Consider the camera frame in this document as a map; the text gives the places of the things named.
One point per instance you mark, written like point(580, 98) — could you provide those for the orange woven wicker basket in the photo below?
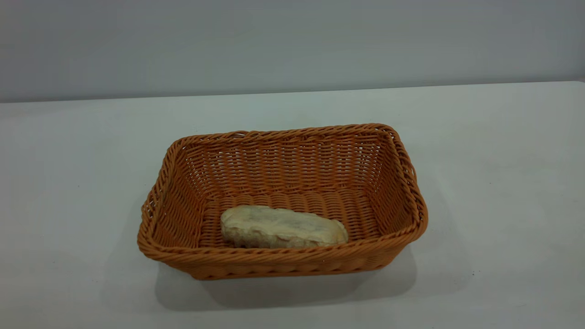
point(292, 160)

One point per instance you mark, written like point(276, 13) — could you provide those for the ridged long bread loaf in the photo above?
point(279, 227)

